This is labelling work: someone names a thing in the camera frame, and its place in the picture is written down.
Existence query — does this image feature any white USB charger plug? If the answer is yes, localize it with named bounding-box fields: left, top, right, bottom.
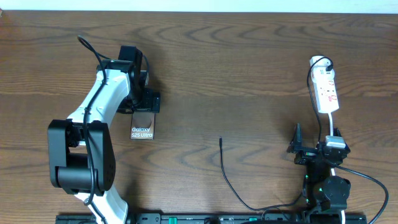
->
left=310, top=55, right=335, bottom=81

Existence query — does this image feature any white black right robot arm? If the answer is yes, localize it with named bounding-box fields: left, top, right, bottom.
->
left=287, top=124, right=351, bottom=214

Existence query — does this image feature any white power strip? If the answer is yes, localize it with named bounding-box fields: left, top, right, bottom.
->
left=311, top=67, right=339, bottom=114

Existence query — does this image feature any black USB charging cable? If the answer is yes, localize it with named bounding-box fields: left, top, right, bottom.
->
left=218, top=56, right=335, bottom=212

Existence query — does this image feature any white power strip cord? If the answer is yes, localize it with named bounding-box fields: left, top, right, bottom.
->
left=328, top=112, right=346, bottom=224

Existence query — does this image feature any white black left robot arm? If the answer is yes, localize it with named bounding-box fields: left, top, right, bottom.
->
left=47, top=56, right=160, bottom=223

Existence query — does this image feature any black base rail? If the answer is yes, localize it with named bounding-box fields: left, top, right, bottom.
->
left=55, top=212, right=368, bottom=224

